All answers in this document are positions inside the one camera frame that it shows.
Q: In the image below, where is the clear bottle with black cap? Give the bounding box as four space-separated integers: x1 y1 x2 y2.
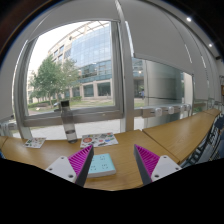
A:
59 99 79 145

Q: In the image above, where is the grey wall socket rail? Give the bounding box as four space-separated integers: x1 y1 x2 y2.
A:
0 120 18 138
141 101 214 119

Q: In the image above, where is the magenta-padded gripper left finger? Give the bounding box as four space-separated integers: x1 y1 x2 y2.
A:
45 144 95 188

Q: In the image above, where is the white roller blind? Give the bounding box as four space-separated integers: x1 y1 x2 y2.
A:
118 0 224 101
0 36 33 122
28 0 122 43

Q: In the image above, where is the green tree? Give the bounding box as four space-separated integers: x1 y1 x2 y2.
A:
29 54 82 108

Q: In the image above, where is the large colourful sticker sheet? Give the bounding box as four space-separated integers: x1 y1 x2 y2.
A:
79 132 120 149

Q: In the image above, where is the glass office building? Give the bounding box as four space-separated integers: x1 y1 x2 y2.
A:
28 21 148 104

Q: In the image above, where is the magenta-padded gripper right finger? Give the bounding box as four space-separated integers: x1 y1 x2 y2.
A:
133 143 183 187

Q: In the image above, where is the mint green white power strip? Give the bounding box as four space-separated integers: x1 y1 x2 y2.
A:
87 152 118 179

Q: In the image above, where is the small colourful sticker sheet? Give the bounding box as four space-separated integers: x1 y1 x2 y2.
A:
23 137 48 150

